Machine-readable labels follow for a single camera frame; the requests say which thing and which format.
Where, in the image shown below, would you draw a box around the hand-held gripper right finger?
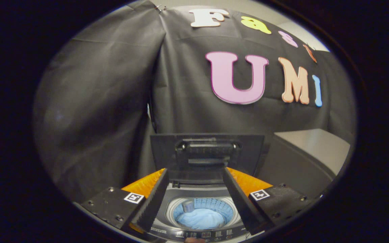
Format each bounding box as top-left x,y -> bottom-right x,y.
223,167 -> 316,236

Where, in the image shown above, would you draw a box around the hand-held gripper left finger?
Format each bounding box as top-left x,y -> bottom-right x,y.
80,168 -> 170,235

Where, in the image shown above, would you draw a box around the light blue shirt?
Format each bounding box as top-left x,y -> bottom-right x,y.
176,208 -> 226,230

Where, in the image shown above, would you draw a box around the grey washing machine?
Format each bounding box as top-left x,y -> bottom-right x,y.
147,181 -> 266,243

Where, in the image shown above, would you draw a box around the cream cabinet with grey top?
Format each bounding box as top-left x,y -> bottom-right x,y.
255,128 -> 351,199

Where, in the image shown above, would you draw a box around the black backdrop cloth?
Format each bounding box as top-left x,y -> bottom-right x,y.
32,0 -> 356,203

